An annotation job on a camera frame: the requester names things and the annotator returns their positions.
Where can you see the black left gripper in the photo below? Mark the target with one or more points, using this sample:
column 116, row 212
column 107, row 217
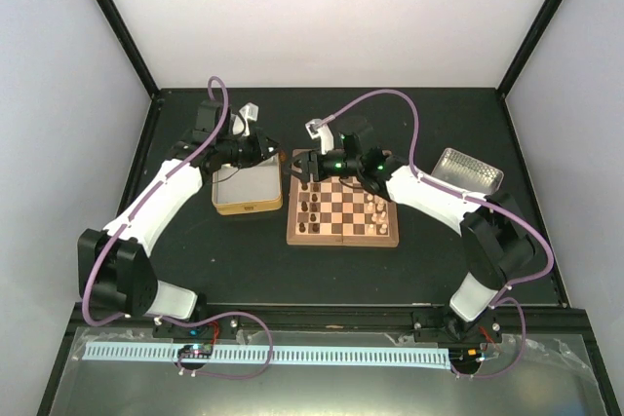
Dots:
column 260, row 150

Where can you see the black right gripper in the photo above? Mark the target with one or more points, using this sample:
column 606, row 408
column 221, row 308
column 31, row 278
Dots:
column 310, row 157

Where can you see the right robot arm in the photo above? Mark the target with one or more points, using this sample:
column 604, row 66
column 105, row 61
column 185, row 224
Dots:
column 497, row 242

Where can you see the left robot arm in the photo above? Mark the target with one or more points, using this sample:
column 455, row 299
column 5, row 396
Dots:
column 115, row 271

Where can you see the wooden chess board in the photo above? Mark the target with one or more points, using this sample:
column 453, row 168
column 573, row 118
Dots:
column 342, row 216

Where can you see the left controller board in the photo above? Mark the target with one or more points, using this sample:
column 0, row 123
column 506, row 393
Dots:
column 196, row 351

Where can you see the controller board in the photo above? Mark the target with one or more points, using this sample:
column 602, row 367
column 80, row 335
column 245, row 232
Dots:
column 196, row 351
column 468, row 354

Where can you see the right controller board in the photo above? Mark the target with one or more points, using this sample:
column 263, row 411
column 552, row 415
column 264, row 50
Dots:
column 468, row 354

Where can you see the yellow metal tin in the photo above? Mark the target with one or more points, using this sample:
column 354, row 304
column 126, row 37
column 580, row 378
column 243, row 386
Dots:
column 246, row 191

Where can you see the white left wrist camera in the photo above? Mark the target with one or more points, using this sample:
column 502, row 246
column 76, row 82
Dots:
column 242, row 119

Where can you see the white slotted cable duct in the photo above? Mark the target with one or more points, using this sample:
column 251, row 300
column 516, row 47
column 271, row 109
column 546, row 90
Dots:
column 277, row 355

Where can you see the black frame post left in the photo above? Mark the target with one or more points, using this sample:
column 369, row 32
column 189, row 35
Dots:
column 128, row 44

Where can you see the black frame post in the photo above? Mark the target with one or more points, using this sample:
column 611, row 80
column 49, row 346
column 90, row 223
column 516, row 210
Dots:
column 128, row 44
column 538, row 27

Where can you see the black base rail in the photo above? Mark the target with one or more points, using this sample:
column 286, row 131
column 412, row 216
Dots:
column 429, row 324

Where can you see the black frame post right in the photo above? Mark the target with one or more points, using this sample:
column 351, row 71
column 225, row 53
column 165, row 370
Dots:
column 538, row 27

